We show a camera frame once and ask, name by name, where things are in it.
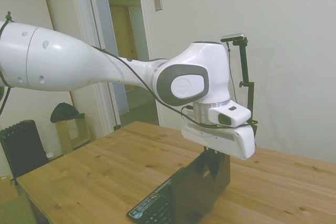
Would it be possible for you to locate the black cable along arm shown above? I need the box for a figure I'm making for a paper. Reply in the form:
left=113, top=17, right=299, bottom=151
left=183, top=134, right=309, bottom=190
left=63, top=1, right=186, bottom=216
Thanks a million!
left=91, top=45, right=259, bottom=130

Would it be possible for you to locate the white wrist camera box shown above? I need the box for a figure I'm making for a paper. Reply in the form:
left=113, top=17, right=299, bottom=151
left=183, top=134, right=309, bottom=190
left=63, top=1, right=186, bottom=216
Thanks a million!
left=208, top=102, right=252, bottom=127

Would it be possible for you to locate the dark green hat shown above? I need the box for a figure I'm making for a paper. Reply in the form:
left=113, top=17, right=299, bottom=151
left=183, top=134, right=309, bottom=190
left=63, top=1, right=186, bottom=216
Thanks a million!
left=49, top=102, right=86, bottom=124

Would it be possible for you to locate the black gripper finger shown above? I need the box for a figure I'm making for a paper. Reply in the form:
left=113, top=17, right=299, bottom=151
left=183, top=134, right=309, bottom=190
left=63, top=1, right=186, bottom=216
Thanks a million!
left=205, top=148, right=214, bottom=175
left=212, top=150, right=221, bottom=180

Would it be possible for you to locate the grey exterior camera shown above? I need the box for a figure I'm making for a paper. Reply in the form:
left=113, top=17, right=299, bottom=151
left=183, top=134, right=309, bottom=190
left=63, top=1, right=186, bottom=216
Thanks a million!
left=220, top=33, right=247, bottom=43

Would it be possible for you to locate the small cardboard box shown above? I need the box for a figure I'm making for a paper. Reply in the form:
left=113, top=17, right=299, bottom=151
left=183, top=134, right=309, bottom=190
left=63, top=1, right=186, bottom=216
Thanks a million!
left=0, top=175, right=19, bottom=205

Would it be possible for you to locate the thin camera cable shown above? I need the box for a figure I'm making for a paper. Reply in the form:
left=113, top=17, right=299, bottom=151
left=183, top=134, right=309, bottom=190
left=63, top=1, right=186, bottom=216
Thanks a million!
left=227, top=41, right=238, bottom=103

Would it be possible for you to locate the white door frame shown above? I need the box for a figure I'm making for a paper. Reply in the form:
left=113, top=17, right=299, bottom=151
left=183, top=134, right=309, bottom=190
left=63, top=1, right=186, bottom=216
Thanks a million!
left=68, top=0, right=162, bottom=135

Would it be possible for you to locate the black radiator heater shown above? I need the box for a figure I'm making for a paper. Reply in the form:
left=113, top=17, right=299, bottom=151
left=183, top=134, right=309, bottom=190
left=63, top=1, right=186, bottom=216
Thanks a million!
left=0, top=119, right=50, bottom=179

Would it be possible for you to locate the black camera stand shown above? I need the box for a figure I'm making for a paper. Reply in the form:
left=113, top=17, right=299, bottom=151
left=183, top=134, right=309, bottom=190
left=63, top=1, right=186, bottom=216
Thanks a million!
left=232, top=37, right=258, bottom=147

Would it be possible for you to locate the black laptop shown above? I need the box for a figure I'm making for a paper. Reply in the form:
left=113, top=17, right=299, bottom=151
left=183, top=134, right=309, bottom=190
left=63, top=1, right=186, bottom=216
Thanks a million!
left=126, top=152, right=232, bottom=224

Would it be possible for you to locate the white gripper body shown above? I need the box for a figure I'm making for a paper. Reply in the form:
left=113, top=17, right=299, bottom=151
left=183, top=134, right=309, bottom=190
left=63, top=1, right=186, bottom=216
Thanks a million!
left=180, top=110, right=256, bottom=161

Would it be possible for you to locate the open wooden box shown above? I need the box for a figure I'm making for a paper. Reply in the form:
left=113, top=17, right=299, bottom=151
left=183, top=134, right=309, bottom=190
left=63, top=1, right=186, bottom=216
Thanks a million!
left=54, top=117, right=91, bottom=154

